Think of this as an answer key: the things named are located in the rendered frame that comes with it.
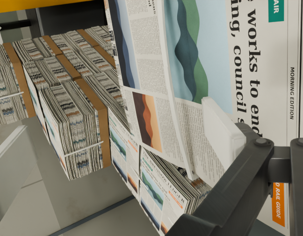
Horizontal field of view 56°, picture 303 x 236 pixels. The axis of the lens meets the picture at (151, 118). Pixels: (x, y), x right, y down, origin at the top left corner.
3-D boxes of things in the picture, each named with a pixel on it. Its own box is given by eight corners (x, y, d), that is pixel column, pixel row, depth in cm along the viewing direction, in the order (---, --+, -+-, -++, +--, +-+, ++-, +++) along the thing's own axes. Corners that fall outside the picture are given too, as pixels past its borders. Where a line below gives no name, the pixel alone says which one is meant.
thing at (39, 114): (51, 145, 157) (49, 145, 156) (38, 118, 176) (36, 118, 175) (36, 87, 134) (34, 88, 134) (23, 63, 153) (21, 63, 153)
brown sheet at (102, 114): (111, 165, 148) (103, 169, 146) (90, 133, 167) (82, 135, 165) (106, 108, 124) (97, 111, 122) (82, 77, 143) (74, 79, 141)
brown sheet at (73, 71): (89, 132, 167) (82, 134, 165) (72, 107, 186) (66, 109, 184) (81, 75, 144) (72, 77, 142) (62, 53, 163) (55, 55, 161)
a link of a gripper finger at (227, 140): (232, 138, 14) (247, 136, 14) (200, 97, 21) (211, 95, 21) (234, 187, 16) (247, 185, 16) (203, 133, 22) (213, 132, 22)
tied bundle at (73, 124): (112, 165, 148) (69, 183, 138) (90, 132, 167) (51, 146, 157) (108, 108, 124) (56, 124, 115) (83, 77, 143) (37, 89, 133)
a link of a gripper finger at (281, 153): (260, 165, 13) (323, 155, 13) (226, 123, 18) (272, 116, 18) (259, 192, 14) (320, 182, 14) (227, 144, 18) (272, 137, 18)
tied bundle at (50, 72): (90, 132, 167) (51, 146, 157) (73, 107, 187) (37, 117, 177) (82, 75, 144) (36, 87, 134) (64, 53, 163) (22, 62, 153)
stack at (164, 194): (305, 177, 147) (174, 260, 112) (175, 75, 223) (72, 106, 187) (338, 119, 123) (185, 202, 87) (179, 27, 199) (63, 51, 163)
